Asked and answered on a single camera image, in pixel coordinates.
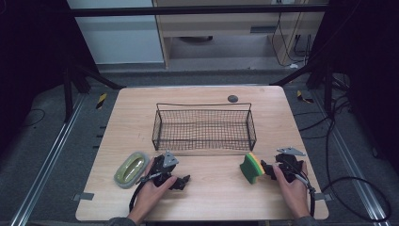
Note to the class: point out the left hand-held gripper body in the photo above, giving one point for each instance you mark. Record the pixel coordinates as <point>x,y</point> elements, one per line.
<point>163,171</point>

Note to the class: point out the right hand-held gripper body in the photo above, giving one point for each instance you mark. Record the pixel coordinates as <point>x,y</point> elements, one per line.
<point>290,164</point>

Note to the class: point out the yellow and green sponge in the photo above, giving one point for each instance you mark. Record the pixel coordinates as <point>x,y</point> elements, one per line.
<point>251,168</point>

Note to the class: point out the clear container with green food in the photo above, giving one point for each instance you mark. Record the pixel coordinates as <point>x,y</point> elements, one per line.
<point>131,171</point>

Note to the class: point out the person's left hand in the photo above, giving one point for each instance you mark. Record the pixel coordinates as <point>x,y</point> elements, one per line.
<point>150,196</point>

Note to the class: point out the person's right hand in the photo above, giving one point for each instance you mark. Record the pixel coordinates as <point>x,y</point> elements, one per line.
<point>293,194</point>

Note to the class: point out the yellow and black tape strip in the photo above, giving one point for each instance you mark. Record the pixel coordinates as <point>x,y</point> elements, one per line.
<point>101,100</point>
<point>302,98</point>

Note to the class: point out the grey round table grommet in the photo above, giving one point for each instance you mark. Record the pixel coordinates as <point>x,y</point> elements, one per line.
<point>232,99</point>

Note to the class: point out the black metal stand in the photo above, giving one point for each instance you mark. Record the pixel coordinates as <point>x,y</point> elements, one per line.
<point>67,94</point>
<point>327,91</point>

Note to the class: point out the white cabinet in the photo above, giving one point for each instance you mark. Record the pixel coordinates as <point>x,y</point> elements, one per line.
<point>119,40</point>

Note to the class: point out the grey table bracket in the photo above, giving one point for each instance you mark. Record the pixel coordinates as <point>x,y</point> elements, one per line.
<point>83,196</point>
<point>324,196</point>

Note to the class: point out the metal floor rail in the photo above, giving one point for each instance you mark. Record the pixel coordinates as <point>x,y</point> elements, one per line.
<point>354,175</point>
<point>47,163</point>

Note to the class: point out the black horizontal frame bar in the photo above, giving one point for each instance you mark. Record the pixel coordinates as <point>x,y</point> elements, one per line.
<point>188,11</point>

